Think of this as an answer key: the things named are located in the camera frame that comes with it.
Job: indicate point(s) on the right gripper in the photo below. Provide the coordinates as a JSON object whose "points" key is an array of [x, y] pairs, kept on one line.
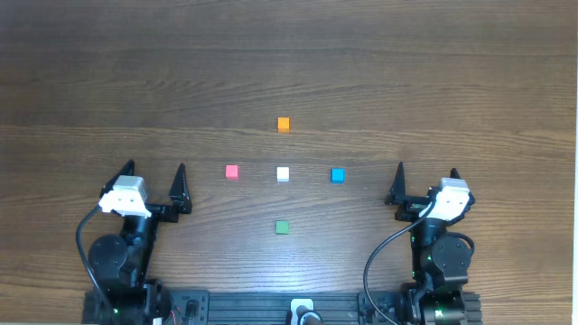
{"points": [[411, 208]]}

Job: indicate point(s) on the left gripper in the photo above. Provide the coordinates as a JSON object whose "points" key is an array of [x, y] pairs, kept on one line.
{"points": [[165, 213]]}

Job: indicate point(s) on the pink cube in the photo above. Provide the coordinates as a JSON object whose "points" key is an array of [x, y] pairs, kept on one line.
{"points": [[232, 171]]}

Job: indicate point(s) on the blue cube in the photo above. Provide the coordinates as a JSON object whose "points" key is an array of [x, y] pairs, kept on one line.
{"points": [[338, 175]]}

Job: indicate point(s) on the green cube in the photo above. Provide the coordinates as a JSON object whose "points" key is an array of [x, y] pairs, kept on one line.
{"points": [[282, 227]]}

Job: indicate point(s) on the orange cube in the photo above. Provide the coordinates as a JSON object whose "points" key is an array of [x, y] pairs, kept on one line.
{"points": [[283, 124]]}

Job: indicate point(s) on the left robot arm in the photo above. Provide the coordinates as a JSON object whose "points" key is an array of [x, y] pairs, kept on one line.
{"points": [[108, 261]]}

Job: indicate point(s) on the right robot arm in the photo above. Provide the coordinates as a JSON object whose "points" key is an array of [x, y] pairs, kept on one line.
{"points": [[449, 262]]}

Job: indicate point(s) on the white cube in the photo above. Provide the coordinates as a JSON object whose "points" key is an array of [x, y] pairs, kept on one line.
{"points": [[282, 173]]}

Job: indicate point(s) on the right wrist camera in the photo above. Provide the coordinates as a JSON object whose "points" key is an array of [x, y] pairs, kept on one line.
{"points": [[449, 201]]}

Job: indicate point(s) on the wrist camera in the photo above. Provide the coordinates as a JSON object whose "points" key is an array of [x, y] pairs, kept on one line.
{"points": [[449, 201], [126, 196]]}

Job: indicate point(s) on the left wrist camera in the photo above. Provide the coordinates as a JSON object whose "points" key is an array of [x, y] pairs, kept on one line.
{"points": [[126, 196]]}

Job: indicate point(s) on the mounting rail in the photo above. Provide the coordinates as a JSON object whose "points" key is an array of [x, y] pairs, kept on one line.
{"points": [[253, 309]]}

